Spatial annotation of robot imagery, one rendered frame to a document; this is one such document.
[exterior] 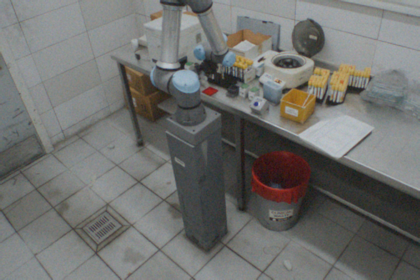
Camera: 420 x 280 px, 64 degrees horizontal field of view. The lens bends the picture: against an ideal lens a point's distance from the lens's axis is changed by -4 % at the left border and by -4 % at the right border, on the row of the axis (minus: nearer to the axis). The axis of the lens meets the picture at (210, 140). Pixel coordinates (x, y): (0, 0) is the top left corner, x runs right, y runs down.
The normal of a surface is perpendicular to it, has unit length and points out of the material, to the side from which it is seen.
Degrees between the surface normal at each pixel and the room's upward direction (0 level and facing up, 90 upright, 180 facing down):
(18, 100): 90
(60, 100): 90
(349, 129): 1
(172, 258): 0
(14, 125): 90
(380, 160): 0
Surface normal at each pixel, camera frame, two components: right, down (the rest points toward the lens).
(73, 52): 0.73, 0.39
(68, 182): -0.07, -0.78
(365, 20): -0.68, 0.50
